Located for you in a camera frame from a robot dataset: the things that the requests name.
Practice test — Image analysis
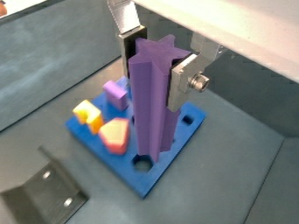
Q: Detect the black curved bracket stand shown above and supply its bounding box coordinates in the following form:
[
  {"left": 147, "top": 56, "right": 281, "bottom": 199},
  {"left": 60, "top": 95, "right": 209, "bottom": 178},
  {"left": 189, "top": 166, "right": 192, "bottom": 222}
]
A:
[{"left": 0, "top": 146, "right": 89, "bottom": 224}]

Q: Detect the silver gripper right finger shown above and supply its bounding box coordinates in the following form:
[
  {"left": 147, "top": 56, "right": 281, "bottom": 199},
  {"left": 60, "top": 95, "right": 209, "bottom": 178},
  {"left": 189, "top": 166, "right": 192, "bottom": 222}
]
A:
[{"left": 167, "top": 32, "right": 228, "bottom": 112}]

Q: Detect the purple square block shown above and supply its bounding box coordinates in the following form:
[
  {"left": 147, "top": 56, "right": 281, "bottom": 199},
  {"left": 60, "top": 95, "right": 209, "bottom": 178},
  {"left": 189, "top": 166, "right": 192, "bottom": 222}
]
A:
[{"left": 103, "top": 80, "right": 128, "bottom": 111}]

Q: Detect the blue shape sorter board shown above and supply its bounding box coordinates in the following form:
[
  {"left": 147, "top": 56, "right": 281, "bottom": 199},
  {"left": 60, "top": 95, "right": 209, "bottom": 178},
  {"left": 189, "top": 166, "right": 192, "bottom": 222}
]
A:
[{"left": 64, "top": 76, "right": 208, "bottom": 200}]

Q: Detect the yellow arch block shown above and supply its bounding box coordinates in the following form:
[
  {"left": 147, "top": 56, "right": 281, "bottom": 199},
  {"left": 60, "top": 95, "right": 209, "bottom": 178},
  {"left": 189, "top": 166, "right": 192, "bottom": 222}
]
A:
[{"left": 72, "top": 100, "right": 104, "bottom": 135}]

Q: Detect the purple star-shaped block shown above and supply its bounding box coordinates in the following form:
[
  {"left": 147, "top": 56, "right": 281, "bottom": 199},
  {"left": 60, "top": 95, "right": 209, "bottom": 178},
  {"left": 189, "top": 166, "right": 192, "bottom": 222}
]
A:
[{"left": 128, "top": 34, "right": 189, "bottom": 162}]

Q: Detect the red pentagon block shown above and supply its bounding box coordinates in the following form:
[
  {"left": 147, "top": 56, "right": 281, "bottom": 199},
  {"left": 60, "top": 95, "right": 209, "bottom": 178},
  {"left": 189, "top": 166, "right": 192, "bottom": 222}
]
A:
[{"left": 97, "top": 117, "right": 129, "bottom": 155}]

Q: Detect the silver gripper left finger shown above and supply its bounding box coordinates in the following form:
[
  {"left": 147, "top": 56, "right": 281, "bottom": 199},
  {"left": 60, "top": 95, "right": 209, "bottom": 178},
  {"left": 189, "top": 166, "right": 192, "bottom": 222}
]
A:
[{"left": 107, "top": 0, "right": 147, "bottom": 77}]

